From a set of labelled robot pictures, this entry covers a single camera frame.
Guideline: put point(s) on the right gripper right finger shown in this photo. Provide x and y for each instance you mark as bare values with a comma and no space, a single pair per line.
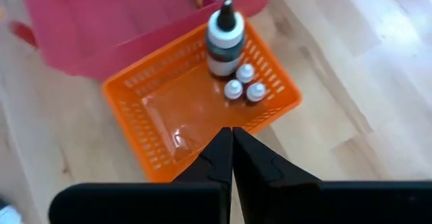
263,173

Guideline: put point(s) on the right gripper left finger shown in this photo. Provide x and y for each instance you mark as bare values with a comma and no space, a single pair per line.
216,163

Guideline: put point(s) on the small dropper bottle white cap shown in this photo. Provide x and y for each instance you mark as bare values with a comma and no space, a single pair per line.
245,73
233,89

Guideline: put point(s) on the green dropper bottle white cap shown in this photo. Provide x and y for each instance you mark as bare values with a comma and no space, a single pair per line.
256,92

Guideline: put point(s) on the black icing bottle white collar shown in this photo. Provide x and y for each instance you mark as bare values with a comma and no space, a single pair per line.
224,48

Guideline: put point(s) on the orange plastic basket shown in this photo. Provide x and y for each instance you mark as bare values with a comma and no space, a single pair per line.
168,116

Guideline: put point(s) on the pink translucent plastic bin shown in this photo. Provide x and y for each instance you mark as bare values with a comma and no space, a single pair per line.
101,25

